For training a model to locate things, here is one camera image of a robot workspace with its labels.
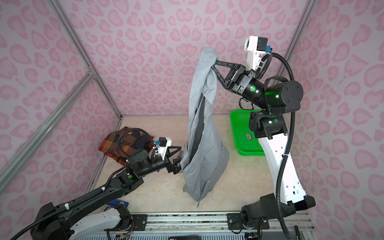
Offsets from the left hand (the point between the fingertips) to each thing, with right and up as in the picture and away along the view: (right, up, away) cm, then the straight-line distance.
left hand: (185, 152), depth 67 cm
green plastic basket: (+40, 0, +37) cm, 54 cm away
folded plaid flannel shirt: (-37, +3, +28) cm, 46 cm away
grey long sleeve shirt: (+9, 0, -7) cm, 11 cm away
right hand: (+8, +25, -30) cm, 40 cm away
